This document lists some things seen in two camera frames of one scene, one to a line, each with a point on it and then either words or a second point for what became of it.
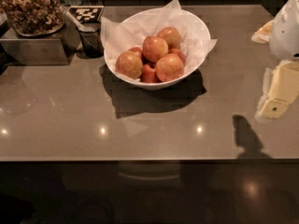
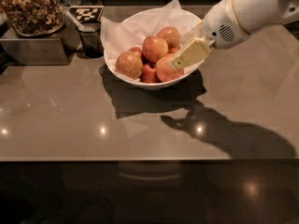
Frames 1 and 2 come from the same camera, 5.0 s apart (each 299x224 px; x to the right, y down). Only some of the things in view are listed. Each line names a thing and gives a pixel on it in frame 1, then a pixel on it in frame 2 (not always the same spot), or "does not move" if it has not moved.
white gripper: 286,32 to 223,24
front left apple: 129,64 does not move
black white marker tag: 87,13 does not move
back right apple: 171,35 does not move
